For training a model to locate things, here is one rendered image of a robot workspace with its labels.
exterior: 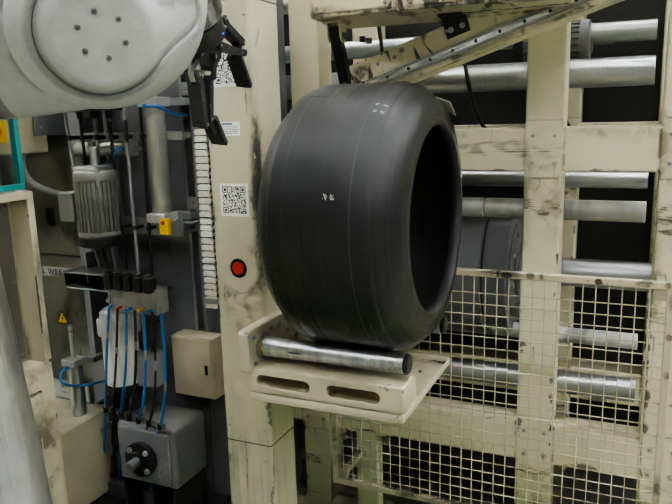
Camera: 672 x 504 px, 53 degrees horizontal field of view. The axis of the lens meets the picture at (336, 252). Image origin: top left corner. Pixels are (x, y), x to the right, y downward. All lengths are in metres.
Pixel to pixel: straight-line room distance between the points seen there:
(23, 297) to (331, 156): 0.74
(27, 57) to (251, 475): 1.47
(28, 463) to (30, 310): 1.01
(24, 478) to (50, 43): 0.34
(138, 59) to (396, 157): 0.89
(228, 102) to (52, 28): 1.18
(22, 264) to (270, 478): 0.76
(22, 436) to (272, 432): 1.17
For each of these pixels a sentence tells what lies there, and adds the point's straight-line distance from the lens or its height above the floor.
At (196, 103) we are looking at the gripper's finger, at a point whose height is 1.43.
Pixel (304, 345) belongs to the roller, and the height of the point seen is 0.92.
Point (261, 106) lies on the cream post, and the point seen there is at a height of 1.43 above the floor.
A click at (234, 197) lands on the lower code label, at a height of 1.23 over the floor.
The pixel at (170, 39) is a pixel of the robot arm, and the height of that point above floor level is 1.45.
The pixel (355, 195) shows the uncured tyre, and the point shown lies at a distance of 1.22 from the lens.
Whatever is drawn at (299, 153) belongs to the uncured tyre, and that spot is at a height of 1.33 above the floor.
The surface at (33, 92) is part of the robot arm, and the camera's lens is 0.45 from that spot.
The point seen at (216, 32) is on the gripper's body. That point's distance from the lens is 1.10.
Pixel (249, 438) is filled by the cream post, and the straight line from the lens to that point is 1.74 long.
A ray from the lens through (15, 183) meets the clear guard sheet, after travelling 1.55.
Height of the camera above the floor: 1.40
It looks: 11 degrees down
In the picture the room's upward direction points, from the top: 2 degrees counter-clockwise
